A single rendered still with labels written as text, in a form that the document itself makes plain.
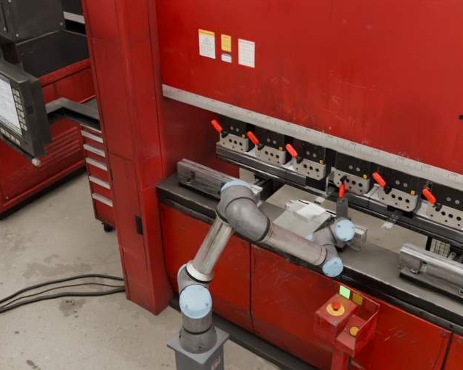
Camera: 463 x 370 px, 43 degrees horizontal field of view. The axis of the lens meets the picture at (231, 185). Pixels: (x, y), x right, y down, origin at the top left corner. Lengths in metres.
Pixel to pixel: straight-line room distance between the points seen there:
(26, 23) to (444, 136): 1.65
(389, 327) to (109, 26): 1.78
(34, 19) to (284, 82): 1.03
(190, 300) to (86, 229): 2.21
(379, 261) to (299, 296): 0.45
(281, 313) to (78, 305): 1.35
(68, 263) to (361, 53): 2.54
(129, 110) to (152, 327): 1.34
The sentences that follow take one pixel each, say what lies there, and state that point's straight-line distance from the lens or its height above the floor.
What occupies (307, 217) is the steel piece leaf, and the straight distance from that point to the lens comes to 2.58.
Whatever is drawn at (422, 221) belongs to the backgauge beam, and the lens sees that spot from 2.74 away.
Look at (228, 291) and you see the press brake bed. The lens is 3.12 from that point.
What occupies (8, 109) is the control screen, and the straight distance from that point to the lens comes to 2.76.
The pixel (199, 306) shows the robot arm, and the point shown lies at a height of 0.99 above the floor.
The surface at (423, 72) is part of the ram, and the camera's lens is 2.14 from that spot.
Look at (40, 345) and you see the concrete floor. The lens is 3.55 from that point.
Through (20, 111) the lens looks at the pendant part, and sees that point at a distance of 2.63.
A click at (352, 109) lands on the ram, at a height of 1.54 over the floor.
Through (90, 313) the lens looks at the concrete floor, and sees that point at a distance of 3.65.
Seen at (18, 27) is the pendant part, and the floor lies 1.81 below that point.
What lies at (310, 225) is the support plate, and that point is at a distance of 2.54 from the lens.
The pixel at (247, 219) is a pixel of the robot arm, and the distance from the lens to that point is 1.98.
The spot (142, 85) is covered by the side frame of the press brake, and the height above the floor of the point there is 1.44.
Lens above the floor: 2.52
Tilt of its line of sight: 33 degrees down
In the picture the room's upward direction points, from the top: 1 degrees counter-clockwise
